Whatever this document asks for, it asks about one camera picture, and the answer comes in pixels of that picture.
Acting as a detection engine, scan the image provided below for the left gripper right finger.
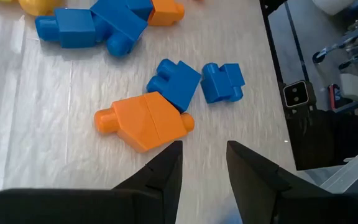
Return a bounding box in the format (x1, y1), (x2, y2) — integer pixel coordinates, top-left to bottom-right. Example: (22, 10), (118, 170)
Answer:
(227, 141), (358, 224)

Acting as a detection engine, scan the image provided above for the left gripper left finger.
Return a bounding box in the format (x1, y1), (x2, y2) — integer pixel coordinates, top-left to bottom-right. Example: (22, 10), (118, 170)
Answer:
(0, 140), (183, 224)

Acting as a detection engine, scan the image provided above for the orange toy block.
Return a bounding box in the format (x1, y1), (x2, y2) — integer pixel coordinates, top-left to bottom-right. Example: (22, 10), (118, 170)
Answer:
(94, 91), (195, 154)
(147, 0), (185, 27)

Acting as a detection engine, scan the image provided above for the blue toy block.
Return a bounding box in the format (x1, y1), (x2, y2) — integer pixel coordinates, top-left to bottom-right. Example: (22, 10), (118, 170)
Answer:
(89, 0), (154, 58)
(35, 7), (98, 49)
(200, 62), (246, 104)
(146, 58), (202, 113)

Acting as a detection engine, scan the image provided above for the clear plastic bin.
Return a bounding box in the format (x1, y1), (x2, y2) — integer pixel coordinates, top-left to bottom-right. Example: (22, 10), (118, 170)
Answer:
(303, 149), (358, 195)

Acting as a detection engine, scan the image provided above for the translucent white table sheet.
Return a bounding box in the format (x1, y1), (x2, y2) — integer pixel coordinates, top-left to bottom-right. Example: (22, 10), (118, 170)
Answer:
(0, 0), (301, 224)

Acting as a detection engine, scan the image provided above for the red and black object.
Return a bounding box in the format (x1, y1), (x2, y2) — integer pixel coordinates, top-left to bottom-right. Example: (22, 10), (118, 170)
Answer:
(327, 83), (343, 111)

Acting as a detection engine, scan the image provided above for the office chair caster base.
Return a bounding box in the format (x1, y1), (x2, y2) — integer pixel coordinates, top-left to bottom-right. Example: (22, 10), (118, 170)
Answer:
(311, 18), (358, 71)

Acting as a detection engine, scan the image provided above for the white rounded object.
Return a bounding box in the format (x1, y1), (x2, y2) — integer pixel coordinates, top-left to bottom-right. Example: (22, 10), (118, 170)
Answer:
(311, 0), (358, 16)

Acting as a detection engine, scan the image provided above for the yellow toy block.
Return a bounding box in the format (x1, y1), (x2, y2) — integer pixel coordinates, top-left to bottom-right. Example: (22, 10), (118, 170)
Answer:
(17, 0), (63, 16)

